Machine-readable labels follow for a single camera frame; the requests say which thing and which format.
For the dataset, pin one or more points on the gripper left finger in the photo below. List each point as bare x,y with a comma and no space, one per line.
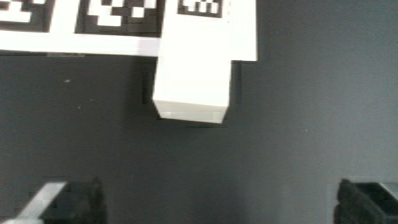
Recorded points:
68,203

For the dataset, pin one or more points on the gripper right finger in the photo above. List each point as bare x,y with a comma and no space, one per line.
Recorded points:
367,203

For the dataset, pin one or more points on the white desk leg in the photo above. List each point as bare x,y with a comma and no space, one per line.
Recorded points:
208,39

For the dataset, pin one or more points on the white fiducial marker sheet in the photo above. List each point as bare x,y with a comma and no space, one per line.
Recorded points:
82,26

